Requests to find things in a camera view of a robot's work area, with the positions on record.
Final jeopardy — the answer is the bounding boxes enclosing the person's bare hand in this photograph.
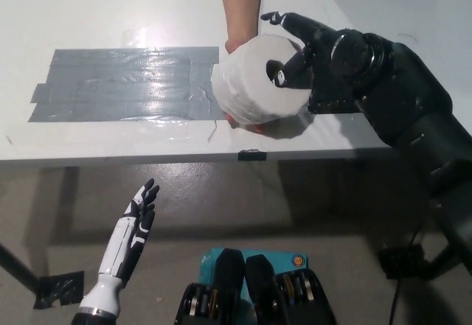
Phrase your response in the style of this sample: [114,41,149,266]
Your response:
[223,32,266,135]

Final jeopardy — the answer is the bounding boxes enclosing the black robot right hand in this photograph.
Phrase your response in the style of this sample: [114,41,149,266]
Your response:
[260,10,342,92]

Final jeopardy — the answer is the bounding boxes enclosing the black table leg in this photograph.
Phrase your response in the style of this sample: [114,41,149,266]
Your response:
[0,242,40,296]

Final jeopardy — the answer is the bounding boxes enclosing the black tape patch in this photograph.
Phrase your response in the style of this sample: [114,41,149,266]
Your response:
[308,77,366,115]

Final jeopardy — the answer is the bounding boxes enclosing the black cable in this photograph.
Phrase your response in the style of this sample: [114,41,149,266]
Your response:
[389,276,403,325]

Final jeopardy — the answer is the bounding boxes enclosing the black teal robot torso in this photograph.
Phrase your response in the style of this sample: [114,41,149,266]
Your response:
[176,247,336,325]

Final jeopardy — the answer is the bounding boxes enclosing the grey duct tape patch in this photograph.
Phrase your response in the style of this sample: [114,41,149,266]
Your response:
[27,46,226,123]

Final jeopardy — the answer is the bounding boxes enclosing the white toilet paper roll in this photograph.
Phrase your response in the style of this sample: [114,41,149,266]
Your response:
[210,32,314,125]

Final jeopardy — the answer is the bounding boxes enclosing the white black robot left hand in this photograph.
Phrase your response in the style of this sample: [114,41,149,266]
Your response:
[78,178,161,318]

